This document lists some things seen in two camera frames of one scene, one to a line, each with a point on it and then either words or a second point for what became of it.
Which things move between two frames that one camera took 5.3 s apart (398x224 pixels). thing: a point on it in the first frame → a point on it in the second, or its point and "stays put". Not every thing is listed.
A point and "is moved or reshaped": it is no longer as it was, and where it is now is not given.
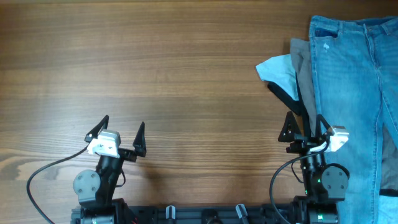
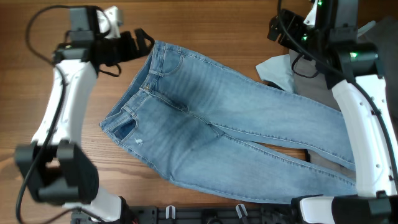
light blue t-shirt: [279, 71] stays put
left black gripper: [138, 145] → [129, 50]
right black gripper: [301, 144] → [296, 22]
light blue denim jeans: [355, 65] is moved or reshaped
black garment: [298, 106] → [384, 32]
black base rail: [172, 214] stays put
